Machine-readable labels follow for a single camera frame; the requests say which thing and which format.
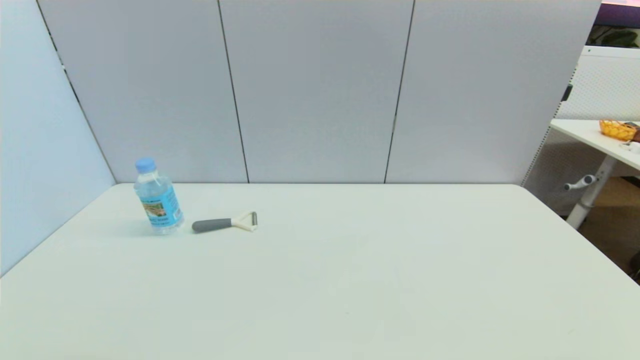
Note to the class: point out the clear bottle blue label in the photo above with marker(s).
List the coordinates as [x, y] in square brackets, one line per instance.
[160, 205]

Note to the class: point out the black panel bracket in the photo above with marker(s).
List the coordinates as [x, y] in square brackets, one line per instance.
[567, 93]

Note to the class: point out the white desk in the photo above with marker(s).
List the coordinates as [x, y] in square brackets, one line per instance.
[590, 135]

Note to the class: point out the green plant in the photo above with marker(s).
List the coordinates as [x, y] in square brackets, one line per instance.
[620, 38]

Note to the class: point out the orange basket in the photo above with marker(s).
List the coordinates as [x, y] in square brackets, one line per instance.
[617, 131]

